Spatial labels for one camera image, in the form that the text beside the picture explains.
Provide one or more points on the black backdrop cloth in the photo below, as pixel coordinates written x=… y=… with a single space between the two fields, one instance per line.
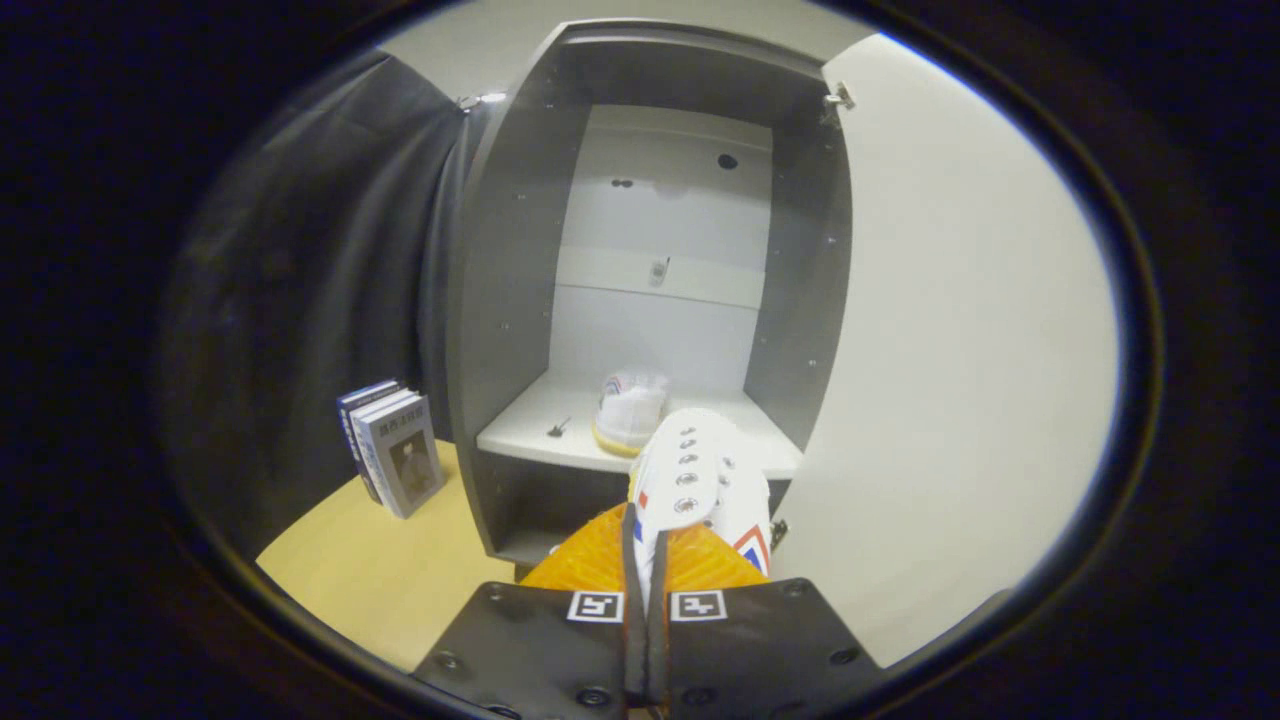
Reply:
x=320 y=250

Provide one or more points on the grey shoe cabinet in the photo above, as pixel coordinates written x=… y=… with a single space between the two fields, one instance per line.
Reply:
x=510 y=250

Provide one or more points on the metal door hinge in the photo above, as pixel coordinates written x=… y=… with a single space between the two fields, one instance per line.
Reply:
x=840 y=97

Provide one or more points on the white canvas shoe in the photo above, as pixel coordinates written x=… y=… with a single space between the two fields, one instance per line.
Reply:
x=690 y=470
x=630 y=410

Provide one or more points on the white shoe cabinet door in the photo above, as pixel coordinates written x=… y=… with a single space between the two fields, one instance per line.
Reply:
x=950 y=350

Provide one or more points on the white blue spine book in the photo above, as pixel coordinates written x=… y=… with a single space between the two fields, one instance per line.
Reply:
x=385 y=402

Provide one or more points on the grey cover book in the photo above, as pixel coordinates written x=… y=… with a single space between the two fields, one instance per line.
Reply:
x=410 y=460

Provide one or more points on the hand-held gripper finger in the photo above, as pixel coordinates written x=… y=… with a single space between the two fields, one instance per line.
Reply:
x=634 y=650
x=658 y=650

